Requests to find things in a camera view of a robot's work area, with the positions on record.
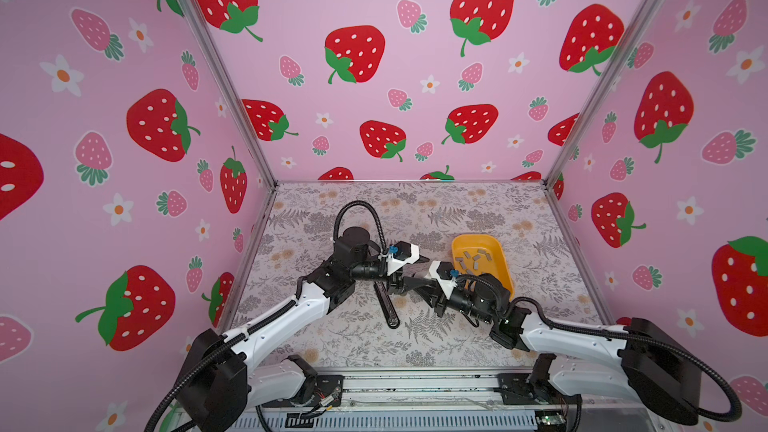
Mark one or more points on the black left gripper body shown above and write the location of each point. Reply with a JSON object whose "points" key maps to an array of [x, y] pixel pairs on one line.
{"points": [[371, 269]]}

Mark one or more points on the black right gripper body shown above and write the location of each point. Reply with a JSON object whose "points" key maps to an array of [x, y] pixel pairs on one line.
{"points": [[463, 301]]}

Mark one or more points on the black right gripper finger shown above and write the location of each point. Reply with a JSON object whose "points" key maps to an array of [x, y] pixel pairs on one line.
{"points": [[435, 299], [411, 283]]}

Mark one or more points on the black long stapler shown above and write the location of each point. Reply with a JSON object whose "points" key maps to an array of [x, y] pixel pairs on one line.
{"points": [[391, 317]]}

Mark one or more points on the yellow plastic tray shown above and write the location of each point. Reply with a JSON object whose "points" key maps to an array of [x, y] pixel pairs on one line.
{"points": [[490, 243]]}

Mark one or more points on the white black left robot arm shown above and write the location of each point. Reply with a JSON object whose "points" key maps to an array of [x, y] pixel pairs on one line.
{"points": [[223, 375]]}

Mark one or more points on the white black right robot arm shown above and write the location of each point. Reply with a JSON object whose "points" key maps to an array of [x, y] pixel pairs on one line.
{"points": [[640, 362]]}

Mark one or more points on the grey staple strips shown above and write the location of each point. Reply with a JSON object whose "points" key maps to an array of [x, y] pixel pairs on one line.
{"points": [[475, 261]]}

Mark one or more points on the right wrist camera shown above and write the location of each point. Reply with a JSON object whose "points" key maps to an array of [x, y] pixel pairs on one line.
{"points": [[444, 273]]}

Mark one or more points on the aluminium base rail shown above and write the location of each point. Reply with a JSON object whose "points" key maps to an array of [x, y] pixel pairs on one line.
{"points": [[447, 399]]}

